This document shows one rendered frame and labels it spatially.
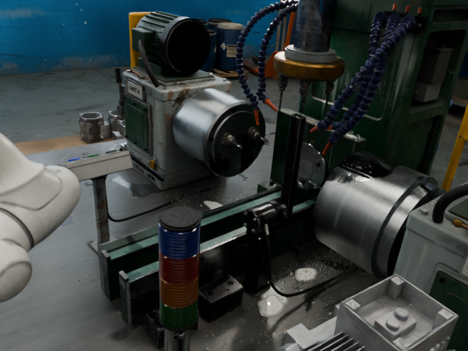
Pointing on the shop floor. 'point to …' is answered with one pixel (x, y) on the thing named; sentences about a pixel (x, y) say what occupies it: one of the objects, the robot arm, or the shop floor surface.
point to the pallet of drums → (223, 47)
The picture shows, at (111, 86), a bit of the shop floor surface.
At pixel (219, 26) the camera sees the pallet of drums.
